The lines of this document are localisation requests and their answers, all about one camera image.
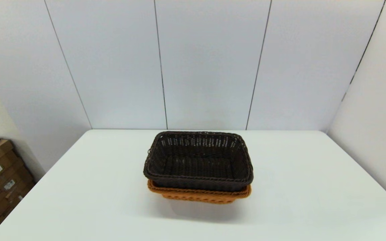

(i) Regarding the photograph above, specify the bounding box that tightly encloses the cardboard box with white label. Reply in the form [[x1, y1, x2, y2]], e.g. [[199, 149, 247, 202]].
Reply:
[[0, 167, 35, 215], [0, 151, 26, 192]]

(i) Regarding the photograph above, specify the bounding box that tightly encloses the dark brown wicker basket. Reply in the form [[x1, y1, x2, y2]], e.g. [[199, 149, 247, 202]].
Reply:
[[143, 131, 254, 192]]

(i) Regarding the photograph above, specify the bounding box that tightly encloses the orange wicker basket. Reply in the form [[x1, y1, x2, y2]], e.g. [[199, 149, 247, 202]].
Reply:
[[147, 179, 252, 204]]

